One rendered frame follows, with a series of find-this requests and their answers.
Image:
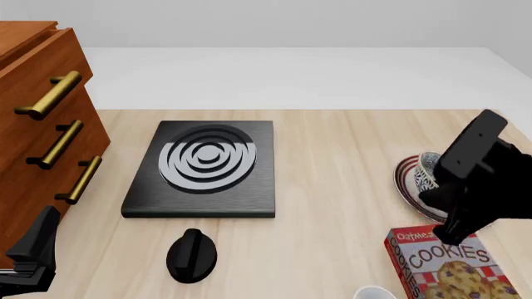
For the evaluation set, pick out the wooden cabinet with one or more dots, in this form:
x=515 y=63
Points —
x=21 y=31

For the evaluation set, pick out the red cookies box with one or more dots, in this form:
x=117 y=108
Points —
x=449 y=271

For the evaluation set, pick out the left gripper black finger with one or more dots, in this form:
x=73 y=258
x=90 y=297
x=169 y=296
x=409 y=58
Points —
x=39 y=243

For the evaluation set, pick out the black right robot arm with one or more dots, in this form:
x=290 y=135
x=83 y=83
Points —
x=515 y=187

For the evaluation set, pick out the white plate with red rings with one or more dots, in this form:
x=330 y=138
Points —
x=405 y=183

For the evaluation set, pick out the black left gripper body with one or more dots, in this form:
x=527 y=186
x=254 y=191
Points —
x=29 y=277

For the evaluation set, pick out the patterned black and white bowl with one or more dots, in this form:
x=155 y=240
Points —
x=424 y=177

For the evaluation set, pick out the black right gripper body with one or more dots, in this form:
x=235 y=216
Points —
x=465 y=211

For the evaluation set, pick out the round black stove knob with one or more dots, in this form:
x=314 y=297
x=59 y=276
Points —
x=191 y=258

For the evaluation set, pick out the flat black stove plate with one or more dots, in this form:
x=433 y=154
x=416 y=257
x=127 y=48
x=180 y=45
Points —
x=199 y=199

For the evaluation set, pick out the white ramekin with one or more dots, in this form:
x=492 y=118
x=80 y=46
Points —
x=374 y=292

